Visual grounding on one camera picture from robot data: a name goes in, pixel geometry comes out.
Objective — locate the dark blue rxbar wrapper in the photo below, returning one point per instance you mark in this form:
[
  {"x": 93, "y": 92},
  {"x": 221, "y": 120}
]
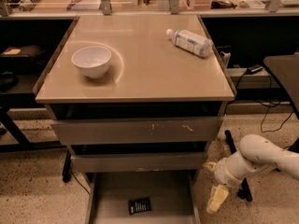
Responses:
[{"x": 139, "y": 206}]

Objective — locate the white ceramic bowl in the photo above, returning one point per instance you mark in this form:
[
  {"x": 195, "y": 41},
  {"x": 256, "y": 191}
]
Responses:
[{"x": 92, "y": 61}]

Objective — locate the clear plastic water bottle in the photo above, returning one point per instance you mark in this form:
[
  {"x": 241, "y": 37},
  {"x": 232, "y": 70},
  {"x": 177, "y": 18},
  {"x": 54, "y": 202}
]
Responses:
[{"x": 191, "y": 42}]

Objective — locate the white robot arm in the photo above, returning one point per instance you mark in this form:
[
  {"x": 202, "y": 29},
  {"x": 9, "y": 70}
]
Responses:
[{"x": 255, "y": 154}]

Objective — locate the black power adapter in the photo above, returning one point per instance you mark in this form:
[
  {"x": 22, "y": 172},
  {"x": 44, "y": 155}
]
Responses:
[{"x": 254, "y": 69}]

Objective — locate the black table leg base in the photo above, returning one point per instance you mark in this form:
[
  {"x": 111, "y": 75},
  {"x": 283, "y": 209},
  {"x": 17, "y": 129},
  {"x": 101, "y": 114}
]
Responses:
[{"x": 244, "y": 191}]

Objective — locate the top drawer front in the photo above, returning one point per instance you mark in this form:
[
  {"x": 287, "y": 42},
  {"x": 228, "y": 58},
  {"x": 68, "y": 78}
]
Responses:
[{"x": 135, "y": 131}]

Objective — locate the middle drawer front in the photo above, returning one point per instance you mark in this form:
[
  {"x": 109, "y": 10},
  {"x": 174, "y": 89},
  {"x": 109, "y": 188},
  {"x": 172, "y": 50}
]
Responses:
[{"x": 139, "y": 162}]

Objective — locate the open bottom drawer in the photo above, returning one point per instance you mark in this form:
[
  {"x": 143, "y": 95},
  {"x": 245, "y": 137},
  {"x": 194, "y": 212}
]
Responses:
[{"x": 170, "y": 192}]

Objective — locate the black cabinet caster leg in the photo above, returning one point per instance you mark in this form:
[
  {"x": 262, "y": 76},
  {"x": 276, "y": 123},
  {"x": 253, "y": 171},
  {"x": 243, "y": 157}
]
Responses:
[{"x": 66, "y": 169}]

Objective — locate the grey drawer cabinet with counter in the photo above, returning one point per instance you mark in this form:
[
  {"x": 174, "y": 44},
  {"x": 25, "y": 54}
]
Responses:
[{"x": 148, "y": 78}]

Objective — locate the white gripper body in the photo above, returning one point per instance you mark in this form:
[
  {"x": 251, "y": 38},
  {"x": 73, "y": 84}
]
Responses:
[{"x": 221, "y": 173}]

